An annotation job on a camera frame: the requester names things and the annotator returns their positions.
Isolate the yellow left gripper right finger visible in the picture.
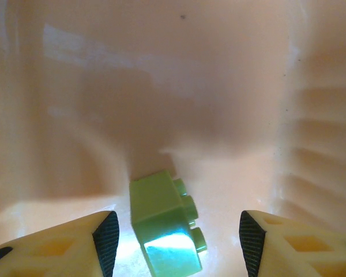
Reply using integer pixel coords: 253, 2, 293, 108
238, 209, 346, 277

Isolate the green lego brick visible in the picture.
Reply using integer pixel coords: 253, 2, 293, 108
129, 170, 208, 277

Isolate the peach plastic container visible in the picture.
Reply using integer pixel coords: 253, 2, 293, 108
0, 0, 346, 277

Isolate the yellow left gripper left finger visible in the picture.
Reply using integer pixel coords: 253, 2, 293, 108
0, 211, 120, 277

